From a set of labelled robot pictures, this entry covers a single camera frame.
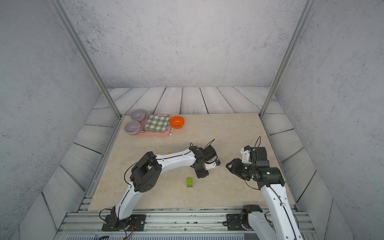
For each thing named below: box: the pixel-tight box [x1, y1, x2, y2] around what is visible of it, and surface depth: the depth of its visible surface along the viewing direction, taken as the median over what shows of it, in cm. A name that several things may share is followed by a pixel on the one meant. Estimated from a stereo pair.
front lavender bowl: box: [124, 120, 141, 135], surface depth 110 cm
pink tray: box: [132, 114, 173, 137], surface depth 113 cm
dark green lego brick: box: [186, 178, 193, 187], surface depth 85 cm
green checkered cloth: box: [145, 114, 171, 133], surface depth 117 cm
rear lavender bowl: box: [130, 109, 146, 122], surface depth 117 cm
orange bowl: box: [170, 115, 185, 129], surface depth 114 cm
